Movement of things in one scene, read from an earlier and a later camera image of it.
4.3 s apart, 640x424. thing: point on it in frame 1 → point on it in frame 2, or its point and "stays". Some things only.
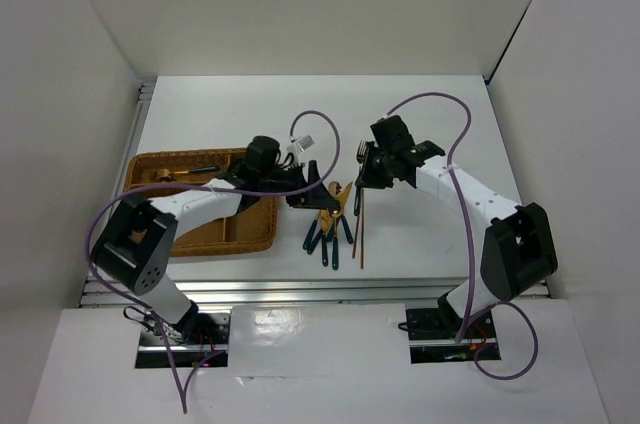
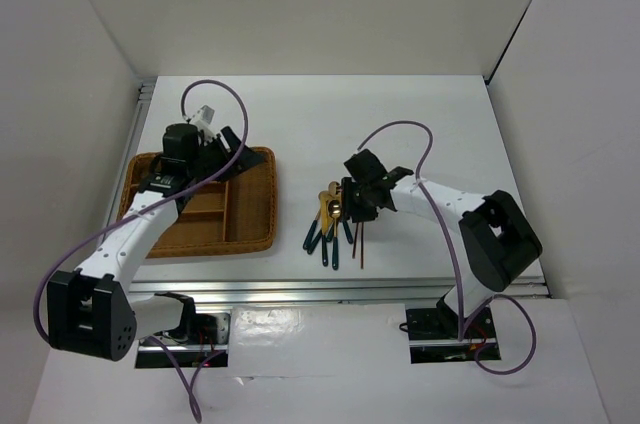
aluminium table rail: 380,291 stays
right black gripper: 366,178 → 348,205
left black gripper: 318,198 → 246,159
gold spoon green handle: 335,213 stays
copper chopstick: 355,237 stays
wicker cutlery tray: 251,229 stays
